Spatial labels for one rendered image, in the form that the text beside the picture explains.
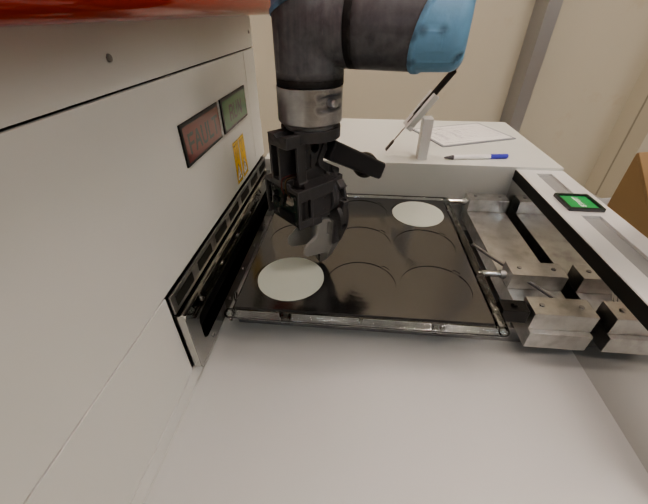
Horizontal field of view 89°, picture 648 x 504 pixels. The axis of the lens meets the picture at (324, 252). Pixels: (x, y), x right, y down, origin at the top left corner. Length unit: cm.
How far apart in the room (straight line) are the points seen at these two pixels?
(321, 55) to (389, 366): 39
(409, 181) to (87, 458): 67
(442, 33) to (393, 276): 31
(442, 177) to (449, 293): 33
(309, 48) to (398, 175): 44
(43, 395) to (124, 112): 22
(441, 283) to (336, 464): 28
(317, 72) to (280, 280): 28
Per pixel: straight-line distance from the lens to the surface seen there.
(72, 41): 32
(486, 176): 80
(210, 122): 50
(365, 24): 36
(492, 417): 50
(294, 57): 38
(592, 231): 64
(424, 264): 55
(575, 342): 57
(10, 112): 27
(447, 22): 35
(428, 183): 77
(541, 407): 54
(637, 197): 98
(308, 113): 39
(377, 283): 50
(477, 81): 265
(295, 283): 49
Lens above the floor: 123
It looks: 36 degrees down
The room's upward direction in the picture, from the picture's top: straight up
